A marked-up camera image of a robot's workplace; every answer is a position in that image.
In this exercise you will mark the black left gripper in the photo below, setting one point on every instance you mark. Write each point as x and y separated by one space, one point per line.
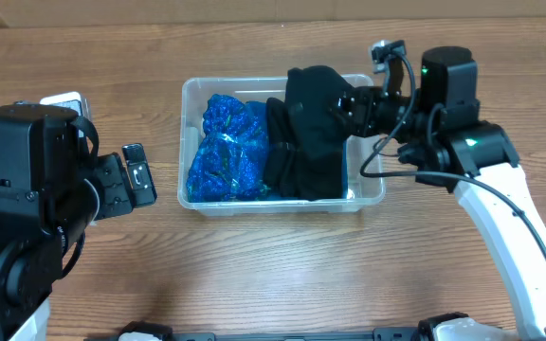
113 185

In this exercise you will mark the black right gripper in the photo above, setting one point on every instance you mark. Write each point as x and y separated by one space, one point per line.
371 120

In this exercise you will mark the black garment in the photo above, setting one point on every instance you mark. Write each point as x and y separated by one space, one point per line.
304 116

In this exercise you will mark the blue sparkly garment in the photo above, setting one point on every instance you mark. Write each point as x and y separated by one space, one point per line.
230 160

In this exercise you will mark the blue denim jeans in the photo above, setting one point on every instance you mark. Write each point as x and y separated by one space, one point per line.
290 174

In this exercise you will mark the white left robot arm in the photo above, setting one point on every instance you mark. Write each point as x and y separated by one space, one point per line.
54 183

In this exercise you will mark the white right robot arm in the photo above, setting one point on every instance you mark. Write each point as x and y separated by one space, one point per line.
434 115

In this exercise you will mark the clear plastic storage bin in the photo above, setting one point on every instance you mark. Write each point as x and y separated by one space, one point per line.
196 92

